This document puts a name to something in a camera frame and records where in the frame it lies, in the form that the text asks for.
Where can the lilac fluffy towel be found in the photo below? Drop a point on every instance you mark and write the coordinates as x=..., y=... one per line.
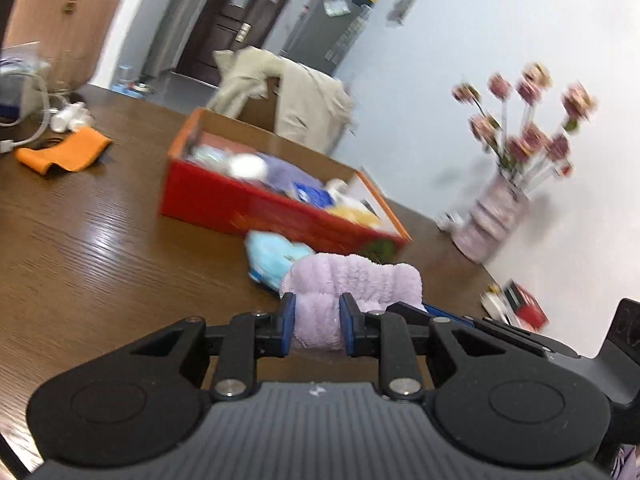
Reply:
x=350, y=280

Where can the dark brown door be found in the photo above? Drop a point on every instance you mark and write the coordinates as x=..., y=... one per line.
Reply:
x=235, y=20

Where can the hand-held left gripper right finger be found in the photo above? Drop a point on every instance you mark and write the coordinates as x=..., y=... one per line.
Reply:
x=348, y=325

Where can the light blue cloth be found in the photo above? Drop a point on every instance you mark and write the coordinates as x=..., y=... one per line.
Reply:
x=275, y=256

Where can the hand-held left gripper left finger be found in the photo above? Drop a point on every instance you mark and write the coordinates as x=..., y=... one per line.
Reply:
x=288, y=325

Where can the pink ribbed vase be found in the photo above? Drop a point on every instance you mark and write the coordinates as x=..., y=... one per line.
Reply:
x=492, y=220

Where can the red small box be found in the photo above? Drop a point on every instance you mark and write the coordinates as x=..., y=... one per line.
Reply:
x=525, y=305

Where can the pink artificial flowers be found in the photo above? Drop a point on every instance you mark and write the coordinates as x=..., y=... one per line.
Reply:
x=525, y=120

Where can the orange cardboard box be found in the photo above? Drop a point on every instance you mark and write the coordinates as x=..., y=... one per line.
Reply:
x=270, y=205

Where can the white round soft item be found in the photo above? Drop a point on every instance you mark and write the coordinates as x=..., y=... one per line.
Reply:
x=247, y=165

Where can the clear glass appliance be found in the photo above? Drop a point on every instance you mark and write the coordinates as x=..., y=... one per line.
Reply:
x=22, y=87

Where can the white small bottles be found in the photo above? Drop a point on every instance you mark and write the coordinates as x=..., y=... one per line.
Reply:
x=71, y=117

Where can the pink suitcase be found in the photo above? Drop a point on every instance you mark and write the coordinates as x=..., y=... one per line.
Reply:
x=65, y=30

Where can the clear water bottle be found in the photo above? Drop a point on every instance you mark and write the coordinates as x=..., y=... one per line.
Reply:
x=123, y=78

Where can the grey wall decoration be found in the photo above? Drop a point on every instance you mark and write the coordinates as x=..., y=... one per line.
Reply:
x=402, y=8

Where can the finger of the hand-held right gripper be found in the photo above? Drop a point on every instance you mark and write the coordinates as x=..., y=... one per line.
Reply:
x=440, y=312

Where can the purple cloth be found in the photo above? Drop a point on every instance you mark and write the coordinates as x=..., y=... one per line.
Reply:
x=280, y=169

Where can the orange cloth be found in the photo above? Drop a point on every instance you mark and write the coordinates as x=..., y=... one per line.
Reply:
x=65, y=151

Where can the blue packet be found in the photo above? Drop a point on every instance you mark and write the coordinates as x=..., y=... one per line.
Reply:
x=312, y=193

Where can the yellow and white plush toy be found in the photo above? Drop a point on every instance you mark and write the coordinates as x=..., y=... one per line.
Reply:
x=357, y=212

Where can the beige coat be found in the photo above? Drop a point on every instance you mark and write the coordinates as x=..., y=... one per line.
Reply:
x=290, y=95

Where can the wooden chair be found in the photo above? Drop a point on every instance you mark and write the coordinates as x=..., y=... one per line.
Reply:
x=260, y=105

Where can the pale soft item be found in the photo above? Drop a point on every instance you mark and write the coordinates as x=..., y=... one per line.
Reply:
x=210, y=153

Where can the grey refrigerator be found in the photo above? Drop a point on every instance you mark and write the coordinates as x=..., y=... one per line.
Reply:
x=325, y=30

